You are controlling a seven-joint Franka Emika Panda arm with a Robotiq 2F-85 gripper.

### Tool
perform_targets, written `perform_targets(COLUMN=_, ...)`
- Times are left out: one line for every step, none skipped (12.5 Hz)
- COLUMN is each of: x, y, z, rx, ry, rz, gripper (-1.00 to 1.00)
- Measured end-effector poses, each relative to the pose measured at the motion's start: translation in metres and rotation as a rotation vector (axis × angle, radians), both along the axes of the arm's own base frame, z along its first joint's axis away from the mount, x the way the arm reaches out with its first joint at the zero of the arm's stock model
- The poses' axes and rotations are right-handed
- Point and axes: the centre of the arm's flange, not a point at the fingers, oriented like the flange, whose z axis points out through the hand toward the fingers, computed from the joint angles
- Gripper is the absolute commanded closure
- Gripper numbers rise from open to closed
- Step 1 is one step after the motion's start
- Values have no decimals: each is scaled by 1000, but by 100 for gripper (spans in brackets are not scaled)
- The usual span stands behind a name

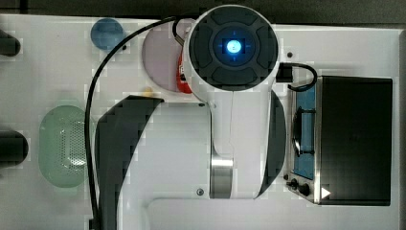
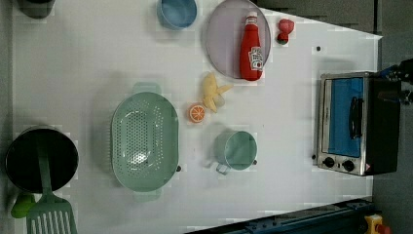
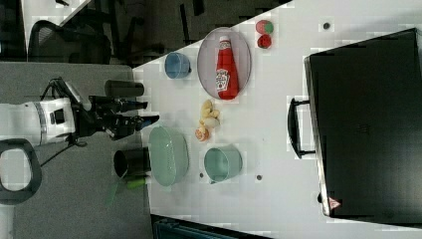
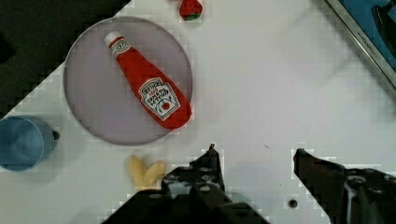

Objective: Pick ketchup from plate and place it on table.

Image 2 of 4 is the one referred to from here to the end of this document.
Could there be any grey round plate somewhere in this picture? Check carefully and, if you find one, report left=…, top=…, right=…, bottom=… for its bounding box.
left=205, top=0, right=272, bottom=79

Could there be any green oval colander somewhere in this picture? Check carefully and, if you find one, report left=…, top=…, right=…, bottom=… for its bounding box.
left=111, top=82, right=179, bottom=203

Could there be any yellow peeled toy banana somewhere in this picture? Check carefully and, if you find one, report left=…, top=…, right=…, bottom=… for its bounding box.
left=203, top=72, right=233, bottom=113

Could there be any black pot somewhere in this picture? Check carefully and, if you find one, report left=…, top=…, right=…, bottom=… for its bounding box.
left=5, top=126, right=79, bottom=193

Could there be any green mug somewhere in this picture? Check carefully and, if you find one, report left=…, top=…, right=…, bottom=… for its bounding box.
left=214, top=131, right=258, bottom=175

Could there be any yellow red clamp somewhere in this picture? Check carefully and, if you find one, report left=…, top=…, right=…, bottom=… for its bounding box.
left=364, top=214, right=392, bottom=234

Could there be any dark grey cup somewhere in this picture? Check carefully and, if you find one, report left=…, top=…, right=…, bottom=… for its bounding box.
left=17, top=0, right=56, bottom=19

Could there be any blue cup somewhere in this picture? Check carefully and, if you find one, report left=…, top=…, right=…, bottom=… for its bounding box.
left=156, top=0, right=198, bottom=30

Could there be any green slotted spatula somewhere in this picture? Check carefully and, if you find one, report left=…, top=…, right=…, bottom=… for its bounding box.
left=26, top=134, right=78, bottom=234

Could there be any red toy strawberry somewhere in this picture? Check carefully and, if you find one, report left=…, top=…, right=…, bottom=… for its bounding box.
left=277, top=19, right=295, bottom=45

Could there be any blue metal rail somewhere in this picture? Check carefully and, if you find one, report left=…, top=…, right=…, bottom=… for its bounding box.
left=185, top=199, right=376, bottom=234

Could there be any toy orange half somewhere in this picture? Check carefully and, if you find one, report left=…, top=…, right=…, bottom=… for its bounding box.
left=188, top=104, right=206, bottom=123

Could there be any red ketchup bottle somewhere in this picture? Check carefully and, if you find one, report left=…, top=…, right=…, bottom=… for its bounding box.
left=240, top=12, right=264, bottom=81

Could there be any green toy pepper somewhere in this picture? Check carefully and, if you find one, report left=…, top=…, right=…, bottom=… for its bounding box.
left=11, top=193, right=35, bottom=218

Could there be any silver toaster oven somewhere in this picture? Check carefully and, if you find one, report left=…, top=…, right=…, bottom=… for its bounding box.
left=316, top=72, right=401, bottom=176

